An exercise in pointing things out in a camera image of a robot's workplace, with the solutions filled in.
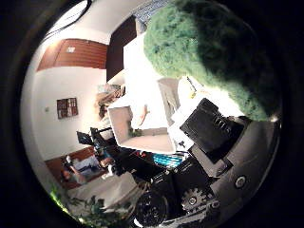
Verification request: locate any white open container box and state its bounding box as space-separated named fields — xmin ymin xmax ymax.
xmin=107 ymin=77 xmax=179 ymax=156

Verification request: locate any teal striped object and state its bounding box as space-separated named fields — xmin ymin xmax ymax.
xmin=152 ymin=153 xmax=185 ymax=168

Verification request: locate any brown crumpled cloth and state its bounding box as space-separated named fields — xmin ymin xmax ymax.
xmin=96 ymin=85 xmax=126 ymax=120

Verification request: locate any black cable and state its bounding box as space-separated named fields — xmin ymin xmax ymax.
xmin=41 ymin=0 xmax=93 ymax=42

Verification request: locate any seated person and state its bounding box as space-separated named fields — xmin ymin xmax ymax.
xmin=61 ymin=155 xmax=110 ymax=186

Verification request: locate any brown wooden wall panel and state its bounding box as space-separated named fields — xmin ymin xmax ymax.
xmin=37 ymin=38 xmax=109 ymax=71

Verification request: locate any dark framed wall picture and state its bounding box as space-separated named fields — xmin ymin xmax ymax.
xmin=56 ymin=97 xmax=79 ymax=120

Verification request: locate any green leafy plant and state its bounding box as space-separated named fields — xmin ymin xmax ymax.
xmin=50 ymin=186 xmax=128 ymax=228

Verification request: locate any black monitor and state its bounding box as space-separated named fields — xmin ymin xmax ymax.
xmin=76 ymin=127 xmax=112 ymax=147

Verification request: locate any green broccoli plush toy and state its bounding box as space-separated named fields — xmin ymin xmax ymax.
xmin=142 ymin=1 xmax=283 ymax=124

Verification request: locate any white side table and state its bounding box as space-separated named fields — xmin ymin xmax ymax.
xmin=70 ymin=172 xmax=139 ymax=211

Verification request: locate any black panel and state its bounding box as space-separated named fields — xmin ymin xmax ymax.
xmin=105 ymin=15 xmax=138 ymax=83

